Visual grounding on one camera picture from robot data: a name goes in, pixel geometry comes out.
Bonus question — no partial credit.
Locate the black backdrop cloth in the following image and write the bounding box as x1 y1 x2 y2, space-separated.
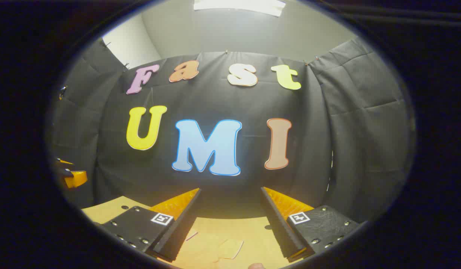
47 37 416 225

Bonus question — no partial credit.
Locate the orange T-shirt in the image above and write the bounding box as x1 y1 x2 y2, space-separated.
176 230 245 269

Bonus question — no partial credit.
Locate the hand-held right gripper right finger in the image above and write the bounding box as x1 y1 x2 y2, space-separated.
260 186 361 263

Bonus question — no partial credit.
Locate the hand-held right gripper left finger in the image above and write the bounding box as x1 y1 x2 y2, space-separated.
93 188 202 263

